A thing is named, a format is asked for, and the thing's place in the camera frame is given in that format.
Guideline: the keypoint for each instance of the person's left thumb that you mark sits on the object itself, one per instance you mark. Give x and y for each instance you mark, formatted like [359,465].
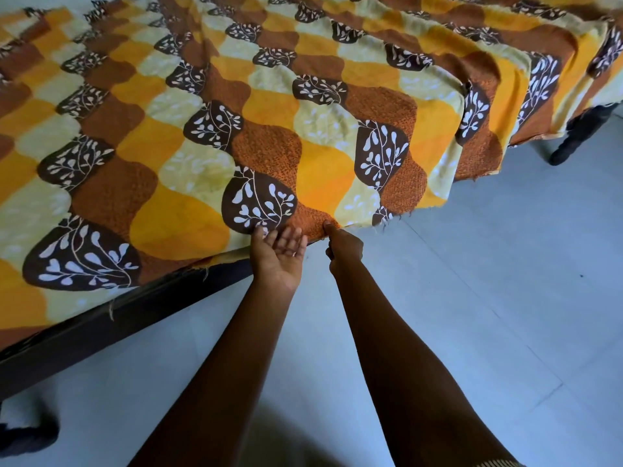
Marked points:
[257,240]

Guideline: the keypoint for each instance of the person's right fingers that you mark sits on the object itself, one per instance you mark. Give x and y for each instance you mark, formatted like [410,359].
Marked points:
[331,228]

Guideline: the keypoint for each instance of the person's left middle finger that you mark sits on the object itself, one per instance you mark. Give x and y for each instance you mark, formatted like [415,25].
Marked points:
[287,239]

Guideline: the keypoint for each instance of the person's left forearm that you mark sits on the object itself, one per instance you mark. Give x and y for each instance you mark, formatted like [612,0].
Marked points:
[228,379]

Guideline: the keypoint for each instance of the dark wooden bed frame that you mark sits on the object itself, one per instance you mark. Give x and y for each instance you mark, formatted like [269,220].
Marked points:
[87,330]

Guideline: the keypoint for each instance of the orange brown leaf-print bedsheet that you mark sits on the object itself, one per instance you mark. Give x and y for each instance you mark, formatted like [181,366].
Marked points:
[233,116]

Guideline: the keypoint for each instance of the person's right hand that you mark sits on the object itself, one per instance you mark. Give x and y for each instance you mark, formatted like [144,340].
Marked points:
[345,250]

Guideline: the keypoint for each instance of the person's left hand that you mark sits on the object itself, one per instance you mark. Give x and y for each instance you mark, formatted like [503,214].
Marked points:
[275,266]

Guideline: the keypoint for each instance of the person's left little finger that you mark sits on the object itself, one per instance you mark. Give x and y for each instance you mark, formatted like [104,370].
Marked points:
[303,246]

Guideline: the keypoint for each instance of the person's right forearm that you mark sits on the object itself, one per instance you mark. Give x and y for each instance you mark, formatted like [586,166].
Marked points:
[409,374]

